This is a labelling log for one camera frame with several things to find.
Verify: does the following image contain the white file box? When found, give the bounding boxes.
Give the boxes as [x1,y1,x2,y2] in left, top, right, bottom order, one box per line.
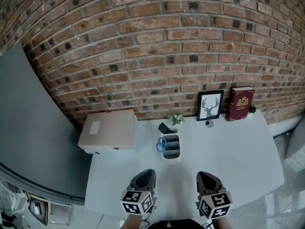
[83,147,138,156]

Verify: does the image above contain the small pale green potted plant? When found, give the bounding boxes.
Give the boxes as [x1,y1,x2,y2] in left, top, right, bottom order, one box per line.
[168,113,185,126]

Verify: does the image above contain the person's right forearm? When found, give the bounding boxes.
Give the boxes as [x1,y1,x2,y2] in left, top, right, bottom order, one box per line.
[212,217,233,229]

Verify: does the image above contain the white desk organizer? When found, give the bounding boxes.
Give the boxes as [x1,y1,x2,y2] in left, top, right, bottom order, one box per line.
[161,127,182,164]

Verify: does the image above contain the white cabinet with drawers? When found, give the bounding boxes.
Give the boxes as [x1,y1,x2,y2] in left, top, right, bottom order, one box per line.
[285,118,305,174]

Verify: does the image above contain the blue-handled scissors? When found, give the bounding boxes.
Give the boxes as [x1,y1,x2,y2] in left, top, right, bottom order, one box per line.
[156,137,169,152]

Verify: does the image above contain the person's left forearm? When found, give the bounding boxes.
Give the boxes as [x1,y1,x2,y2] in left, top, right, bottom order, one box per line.
[119,215,143,229]

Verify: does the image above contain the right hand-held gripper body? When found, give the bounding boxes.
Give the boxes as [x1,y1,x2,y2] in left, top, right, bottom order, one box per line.
[196,171,233,220]

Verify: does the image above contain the grey refrigerator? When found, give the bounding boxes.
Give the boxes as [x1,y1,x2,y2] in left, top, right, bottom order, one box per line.
[0,43,93,206]

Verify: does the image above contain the red hardcover book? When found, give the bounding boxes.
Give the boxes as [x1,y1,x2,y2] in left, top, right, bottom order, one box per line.
[225,86,255,122]

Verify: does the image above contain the person's dark clothing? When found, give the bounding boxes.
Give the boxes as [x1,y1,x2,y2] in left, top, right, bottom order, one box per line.
[149,219,203,229]

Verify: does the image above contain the black framed deer picture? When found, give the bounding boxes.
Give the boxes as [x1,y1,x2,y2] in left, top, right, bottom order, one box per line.
[196,90,224,122]

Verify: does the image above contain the beige file box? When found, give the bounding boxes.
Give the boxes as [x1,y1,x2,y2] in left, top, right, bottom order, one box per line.
[78,109,138,152]

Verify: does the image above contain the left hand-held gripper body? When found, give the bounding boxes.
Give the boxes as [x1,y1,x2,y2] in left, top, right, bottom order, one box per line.
[120,168,157,217]

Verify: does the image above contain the white plastic container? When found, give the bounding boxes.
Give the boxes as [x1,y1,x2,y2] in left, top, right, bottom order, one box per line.
[11,192,27,212]

